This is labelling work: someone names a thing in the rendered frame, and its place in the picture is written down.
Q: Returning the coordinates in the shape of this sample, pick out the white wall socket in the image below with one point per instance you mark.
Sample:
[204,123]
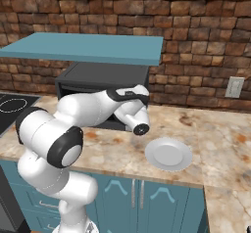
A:
[234,87]

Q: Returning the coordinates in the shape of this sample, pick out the teal drawer front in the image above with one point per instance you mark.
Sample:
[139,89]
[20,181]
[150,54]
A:
[42,222]
[23,191]

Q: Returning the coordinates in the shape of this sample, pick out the white round plate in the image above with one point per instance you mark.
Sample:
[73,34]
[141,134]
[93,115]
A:
[169,154]

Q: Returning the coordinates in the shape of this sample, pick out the teal cupboard door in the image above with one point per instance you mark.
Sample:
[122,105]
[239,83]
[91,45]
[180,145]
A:
[116,207]
[170,210]

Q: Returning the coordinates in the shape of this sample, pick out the teal wall shelf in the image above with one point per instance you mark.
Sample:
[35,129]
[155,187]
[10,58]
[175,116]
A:
[88,47]

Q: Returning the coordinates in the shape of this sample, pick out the black hob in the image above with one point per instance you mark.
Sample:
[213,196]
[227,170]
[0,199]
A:
[13,108]

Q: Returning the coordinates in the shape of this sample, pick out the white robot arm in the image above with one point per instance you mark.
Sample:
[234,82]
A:
[81,108]

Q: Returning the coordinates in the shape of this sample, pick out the dark grey toaster oven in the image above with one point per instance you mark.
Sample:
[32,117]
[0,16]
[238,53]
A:
[98,75]

